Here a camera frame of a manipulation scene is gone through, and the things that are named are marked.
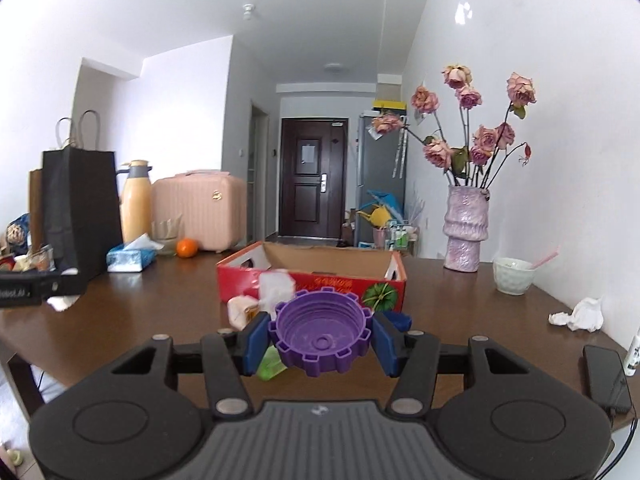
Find yellow thermos jug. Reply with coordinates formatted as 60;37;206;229
117;160;153;245

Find crumpled white tissue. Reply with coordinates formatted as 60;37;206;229
548;297;604;332

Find clear organizer with bottles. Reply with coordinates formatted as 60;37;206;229
372;220;418;251

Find pink spoon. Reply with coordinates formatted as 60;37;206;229
530;249;560;270

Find white paper napkin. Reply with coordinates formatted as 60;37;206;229
46;294;83;313

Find dried pink roses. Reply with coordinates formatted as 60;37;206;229
370;64;538;191

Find grey refrigerator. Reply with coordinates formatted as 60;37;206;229
356;112;408;248

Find white ceramic bowl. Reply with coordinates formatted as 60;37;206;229
492;257;537;296

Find brown paper bag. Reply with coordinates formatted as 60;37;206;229
28;167;46;252

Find pink suitcase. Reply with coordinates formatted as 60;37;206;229
151;171;247;253

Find white plastic bag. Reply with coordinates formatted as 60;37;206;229
257;270;296;317

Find snack packets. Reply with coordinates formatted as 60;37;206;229
0;245;56;273

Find blue folded umbrella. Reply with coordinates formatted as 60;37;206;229
367;190;403;221

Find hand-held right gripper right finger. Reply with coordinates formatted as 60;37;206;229
371;311;532;419

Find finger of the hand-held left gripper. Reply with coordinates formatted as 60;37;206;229
44;273;87;297

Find black smartphone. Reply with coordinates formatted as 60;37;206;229
582;345;633;413

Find dark brown door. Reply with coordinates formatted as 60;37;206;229
278;117;349;238

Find yellow watering can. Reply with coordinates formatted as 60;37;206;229
356;206;393;228

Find black paper bag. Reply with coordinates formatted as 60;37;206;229
41;110;124;283

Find purple gear-shaped toy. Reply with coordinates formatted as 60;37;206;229
267;287;375;378

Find green plastic piece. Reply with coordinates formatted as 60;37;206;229
257;347;288;381

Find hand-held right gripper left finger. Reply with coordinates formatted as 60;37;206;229
107;311;273;420

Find blue tissue box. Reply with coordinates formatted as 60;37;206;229
106;233;165;273

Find purple ceramic vase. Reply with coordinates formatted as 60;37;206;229
442;185;492;273

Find white bread packet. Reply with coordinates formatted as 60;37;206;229
227;296;263;331

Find small white bottle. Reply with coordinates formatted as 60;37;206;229
625;325;640;377

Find clear glass cup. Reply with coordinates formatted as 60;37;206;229
151;215;183;256

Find red cardboard box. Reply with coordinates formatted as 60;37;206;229
216;241;407;318

